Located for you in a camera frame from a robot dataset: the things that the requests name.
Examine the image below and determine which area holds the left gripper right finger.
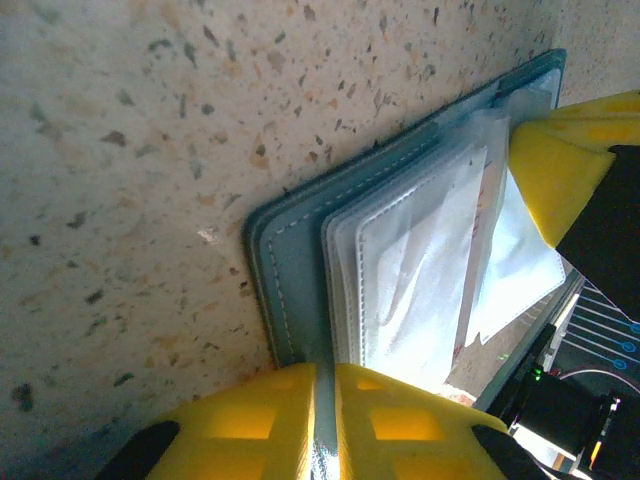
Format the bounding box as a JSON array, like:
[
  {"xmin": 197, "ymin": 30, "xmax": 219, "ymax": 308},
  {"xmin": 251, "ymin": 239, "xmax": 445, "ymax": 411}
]
[{"xmin": 333, "ymin": 362, "xmax": 542, "ymax": 480}]

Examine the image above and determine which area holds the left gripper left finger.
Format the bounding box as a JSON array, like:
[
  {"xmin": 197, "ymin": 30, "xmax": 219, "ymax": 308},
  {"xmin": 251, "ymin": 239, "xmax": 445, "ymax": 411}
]
[{"xmin": 97, "ymin": 362, "xmax": 319, "ymax": 480}]

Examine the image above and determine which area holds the teal leather card holder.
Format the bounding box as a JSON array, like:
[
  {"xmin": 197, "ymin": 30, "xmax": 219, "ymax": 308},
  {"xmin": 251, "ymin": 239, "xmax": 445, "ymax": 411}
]
[{"xmin": 242, "ymin": 47, "xmax": 589, "ymax": 480}]

